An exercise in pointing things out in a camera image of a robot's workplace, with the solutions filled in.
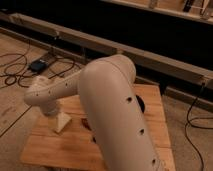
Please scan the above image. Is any dark ceramic bowl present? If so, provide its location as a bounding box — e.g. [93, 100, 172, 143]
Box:
[136, 95, 145, 113]

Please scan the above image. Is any black cable on floor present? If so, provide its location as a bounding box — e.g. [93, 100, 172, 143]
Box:
[0, 44, 84, 89]

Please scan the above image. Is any black power adapter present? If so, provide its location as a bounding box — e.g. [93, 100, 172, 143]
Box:
[29, 61, 46, 73]

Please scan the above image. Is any long wooden beam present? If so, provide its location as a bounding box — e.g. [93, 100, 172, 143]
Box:
[0, 12, 213, 89]

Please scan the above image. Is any black cable at right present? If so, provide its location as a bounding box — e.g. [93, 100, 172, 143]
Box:
[184, 84, 213, 171]

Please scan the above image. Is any white sponge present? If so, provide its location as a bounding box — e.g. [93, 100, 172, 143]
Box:
[53, 112, 72, 133]

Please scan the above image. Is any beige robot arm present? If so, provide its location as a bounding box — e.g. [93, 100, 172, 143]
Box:
[24, 54, 165, 171]

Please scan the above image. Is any wooden board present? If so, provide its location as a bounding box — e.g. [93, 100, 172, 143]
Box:
[20, 84, 176, 171]

